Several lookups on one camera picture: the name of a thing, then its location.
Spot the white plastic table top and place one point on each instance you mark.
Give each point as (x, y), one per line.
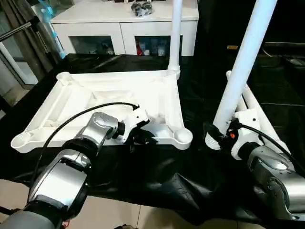
(95, 100)

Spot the white plastic table leg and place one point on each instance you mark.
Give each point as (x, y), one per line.
(175, 35)
(247, 47)
(228, 75)
(264, 114)

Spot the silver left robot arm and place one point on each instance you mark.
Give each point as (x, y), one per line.
(64, 171)

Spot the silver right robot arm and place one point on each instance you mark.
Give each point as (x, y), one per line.
(274, 171)

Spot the black plastic mat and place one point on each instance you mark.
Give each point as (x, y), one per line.
(178, 179)

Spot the small tan label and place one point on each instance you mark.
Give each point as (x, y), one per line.
(232, 47)

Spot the red bottle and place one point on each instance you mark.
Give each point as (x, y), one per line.
(139, 48)

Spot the white sideboard cabinet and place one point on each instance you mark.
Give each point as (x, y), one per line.
(100, 26)

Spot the black draped furniture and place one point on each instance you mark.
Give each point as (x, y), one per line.
(281, 21)

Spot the black parts in clear bag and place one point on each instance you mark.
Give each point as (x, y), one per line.
(142, 9)

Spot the blue white plastic package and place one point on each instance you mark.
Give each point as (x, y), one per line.
(51, 31)

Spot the grey curtain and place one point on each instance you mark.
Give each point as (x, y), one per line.
(28, 40)

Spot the metal rod with black knob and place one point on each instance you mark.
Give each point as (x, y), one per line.
(16, 29)

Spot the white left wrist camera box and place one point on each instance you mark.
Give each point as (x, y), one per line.
(135, 121)

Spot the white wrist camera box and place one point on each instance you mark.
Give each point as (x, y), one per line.
(135, 121)
(245, 124)

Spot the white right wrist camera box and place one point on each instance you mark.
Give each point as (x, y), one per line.
(245, 124)

